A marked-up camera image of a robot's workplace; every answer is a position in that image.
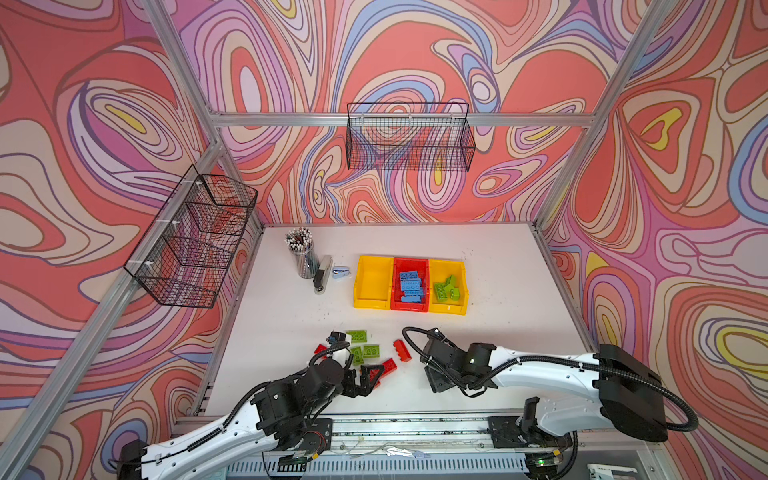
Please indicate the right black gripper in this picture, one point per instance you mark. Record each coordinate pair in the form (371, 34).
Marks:
(435, 381)

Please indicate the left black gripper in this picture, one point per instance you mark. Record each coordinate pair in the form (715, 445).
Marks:
(365, 388)

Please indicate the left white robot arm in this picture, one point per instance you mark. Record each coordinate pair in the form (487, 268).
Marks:
(280, 415)

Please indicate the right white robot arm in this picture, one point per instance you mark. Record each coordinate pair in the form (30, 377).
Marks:
(606, 389)

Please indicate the red long brick diagonal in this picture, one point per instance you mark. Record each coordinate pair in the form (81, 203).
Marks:
(388, 367)

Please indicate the green brick square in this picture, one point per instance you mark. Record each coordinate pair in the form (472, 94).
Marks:
(371, 351)

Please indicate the green long brick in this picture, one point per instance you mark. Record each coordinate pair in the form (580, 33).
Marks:
(357, 336)

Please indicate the red brick on side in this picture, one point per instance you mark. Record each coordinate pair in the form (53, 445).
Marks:
(402, 350)

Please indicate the left yellow bin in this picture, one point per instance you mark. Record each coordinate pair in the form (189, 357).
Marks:
(373, 282)

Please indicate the yellow bin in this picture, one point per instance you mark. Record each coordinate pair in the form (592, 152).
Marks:
(439, 271)
(373, 282)

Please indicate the small blue stapler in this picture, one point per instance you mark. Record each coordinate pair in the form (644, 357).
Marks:
(338, 272)

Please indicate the grey stapler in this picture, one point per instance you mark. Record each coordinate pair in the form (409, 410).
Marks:
(322, 274)

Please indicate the right yellow bin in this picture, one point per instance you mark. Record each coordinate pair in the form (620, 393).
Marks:
(439, 271)

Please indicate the red middle bin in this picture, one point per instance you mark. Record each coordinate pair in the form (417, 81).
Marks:
(412, 264)

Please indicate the cup of pencils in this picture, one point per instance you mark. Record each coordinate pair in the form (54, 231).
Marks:
(301, 244)

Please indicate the white device bottom right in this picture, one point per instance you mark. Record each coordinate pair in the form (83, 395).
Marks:
(611, 472)

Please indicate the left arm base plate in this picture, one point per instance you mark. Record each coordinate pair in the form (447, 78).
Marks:
(316, 439)

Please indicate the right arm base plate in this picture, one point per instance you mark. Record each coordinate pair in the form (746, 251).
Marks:
(508, 432)

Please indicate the left wire basket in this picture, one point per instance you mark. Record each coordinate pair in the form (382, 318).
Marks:
(182, 261)

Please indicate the wire basket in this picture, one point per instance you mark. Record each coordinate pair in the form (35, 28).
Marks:
(182, 261)
(409, 136)

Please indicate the back wire basket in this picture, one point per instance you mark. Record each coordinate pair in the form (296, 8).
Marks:
(409, 136)

